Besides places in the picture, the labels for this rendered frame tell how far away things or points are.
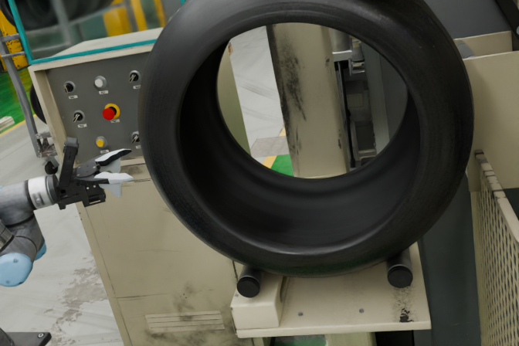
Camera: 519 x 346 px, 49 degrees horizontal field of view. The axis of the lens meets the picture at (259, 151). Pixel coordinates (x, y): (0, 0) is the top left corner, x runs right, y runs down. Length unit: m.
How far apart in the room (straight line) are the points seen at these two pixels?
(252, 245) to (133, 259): 1.10
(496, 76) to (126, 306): 1.53
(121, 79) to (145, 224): 0.50
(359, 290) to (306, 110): 0.42
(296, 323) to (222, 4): 0.62
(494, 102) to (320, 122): 0.37
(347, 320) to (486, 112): 0.51
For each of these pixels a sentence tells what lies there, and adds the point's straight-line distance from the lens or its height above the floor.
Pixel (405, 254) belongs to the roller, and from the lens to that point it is 1.09.
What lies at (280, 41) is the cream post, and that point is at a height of 1.28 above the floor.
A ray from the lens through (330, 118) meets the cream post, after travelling 1.31.
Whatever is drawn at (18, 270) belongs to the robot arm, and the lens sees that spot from 1.34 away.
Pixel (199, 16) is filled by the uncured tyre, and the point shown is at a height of 1.41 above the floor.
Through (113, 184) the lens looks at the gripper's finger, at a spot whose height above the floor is 1.04.
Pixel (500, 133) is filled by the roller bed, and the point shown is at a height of 1.03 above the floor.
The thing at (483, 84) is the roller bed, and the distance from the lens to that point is 1.24.
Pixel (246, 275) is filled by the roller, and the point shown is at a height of 0.92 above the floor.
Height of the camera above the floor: 1.50
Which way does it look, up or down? 20 degrees down
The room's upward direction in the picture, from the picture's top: 12 degrees counter-clockwise
